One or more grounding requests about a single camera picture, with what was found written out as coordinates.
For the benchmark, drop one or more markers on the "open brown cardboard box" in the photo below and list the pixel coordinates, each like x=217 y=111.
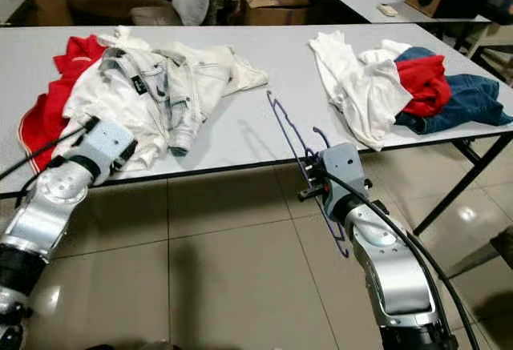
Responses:
x=276 y=10

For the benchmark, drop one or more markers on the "red garment with white stripe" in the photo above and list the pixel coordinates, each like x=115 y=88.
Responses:
x=76 y=66

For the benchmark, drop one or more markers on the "small red crumpled garment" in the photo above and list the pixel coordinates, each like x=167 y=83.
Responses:
x=425 y=82

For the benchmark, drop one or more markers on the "white remote control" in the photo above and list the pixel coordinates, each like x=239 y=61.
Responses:
x=388 y=10

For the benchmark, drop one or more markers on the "blue denim jeans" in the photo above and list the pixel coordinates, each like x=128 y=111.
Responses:
x=473 y=98

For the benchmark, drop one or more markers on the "pale grey right wrist camera mount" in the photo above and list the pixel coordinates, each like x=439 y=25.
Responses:
x=341 y=166

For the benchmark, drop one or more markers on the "light washed denim garment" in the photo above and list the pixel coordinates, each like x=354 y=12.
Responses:
x=172 y=98

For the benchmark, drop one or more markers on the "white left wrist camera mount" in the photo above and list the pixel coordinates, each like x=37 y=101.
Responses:
x=108 y=146

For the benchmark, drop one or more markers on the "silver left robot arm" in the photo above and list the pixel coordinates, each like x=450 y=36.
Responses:
x=56 y=206

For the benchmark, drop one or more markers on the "cream white garment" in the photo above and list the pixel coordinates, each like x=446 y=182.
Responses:
x=232 y=70

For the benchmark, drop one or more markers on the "white table with black legs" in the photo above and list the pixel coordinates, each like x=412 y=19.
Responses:
x=224 y=134

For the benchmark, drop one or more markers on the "white collared shirt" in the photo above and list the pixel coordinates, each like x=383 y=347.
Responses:
x=361 y=86

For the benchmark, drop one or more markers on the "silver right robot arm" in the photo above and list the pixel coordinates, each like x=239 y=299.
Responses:
x=393 y=270

